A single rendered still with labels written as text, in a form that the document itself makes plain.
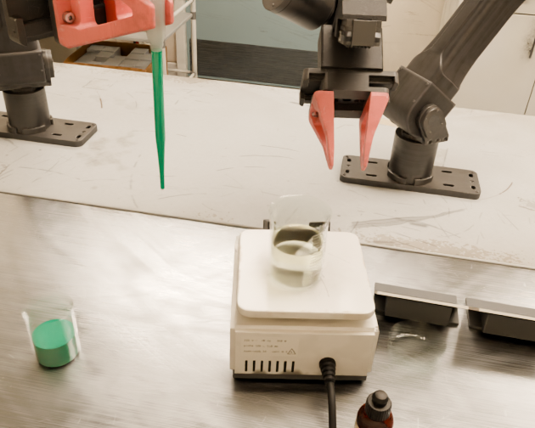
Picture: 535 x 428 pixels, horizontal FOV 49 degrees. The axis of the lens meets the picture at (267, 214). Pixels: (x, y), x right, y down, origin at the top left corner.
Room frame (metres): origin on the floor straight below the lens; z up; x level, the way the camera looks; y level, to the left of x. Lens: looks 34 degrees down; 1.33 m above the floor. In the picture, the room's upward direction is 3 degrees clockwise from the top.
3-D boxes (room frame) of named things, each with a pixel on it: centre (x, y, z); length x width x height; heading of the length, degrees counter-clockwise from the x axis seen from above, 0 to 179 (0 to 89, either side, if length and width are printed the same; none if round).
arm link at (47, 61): (0.84, 0.38, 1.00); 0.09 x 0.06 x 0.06; 115
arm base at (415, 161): (0.75, -0.21, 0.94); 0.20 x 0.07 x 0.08; 81
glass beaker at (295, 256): (0.41, -0.03, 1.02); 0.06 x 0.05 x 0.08; 137
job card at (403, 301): (0.47, -0.16, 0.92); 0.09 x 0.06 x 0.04; 80
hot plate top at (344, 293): (0.42, -0.04, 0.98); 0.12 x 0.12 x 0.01; 2
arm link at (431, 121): (0.75, -0.20, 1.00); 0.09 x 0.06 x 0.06; 26
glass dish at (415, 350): (0.40, -0.15, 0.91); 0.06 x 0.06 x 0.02
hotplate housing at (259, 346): (0.45, -0.03, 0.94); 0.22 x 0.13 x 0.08; 2
